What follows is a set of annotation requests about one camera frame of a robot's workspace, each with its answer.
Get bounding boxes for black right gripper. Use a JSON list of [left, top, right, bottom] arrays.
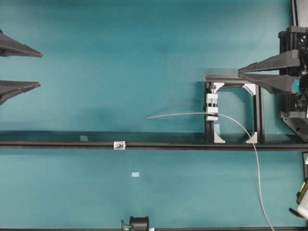
[[238, 26, 308, 142]]

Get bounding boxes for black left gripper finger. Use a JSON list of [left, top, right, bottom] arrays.
[[0, 81, 41, 105], [0, 30, 43, 58]]

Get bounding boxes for yellow black device right edge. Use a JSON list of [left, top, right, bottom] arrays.
[[289, 152, 308, 220]]

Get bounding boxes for long black aluminium rail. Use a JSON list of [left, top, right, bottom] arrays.
[[0, 141, 308, 152]]

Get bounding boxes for light blue tape piece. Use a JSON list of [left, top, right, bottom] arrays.
[[131, 172, 140, 178]]

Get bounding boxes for white wire clamp block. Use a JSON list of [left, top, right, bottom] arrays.
[[205, 93, 218, 121]]

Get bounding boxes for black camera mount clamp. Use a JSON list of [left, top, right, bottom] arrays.
[[120, 216, 150, 231]]

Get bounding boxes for small silver hole bracket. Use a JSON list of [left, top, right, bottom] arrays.
[[113, 141, 126, 150]]

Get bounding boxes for black square aluminium frame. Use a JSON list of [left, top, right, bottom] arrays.
[[204, 74, 265, 144]]

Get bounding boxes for thin white wire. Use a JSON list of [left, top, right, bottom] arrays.
[[146, 112, 276, 231]]

